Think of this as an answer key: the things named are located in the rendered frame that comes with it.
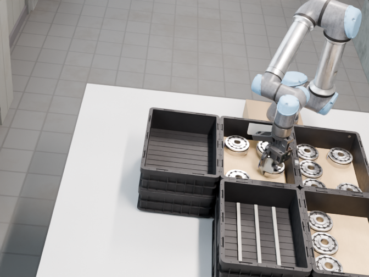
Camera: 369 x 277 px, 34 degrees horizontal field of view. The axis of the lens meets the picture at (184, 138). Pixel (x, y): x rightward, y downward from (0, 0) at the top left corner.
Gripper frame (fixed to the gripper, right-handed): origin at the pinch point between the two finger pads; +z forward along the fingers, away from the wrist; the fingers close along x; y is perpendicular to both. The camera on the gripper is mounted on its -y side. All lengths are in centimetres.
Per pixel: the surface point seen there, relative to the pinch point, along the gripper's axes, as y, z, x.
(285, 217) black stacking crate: 21.4, 2.3, -12.7
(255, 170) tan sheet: -3.2, 2.1, -2.3
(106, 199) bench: -36, 15, -52
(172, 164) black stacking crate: -26.1, 2.3, -27.2
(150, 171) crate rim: -20.4, -7.2, -44.8
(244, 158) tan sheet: -11.0, 2.1, -0.4
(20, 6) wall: -293, 71, 60
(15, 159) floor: -150, 85, -30
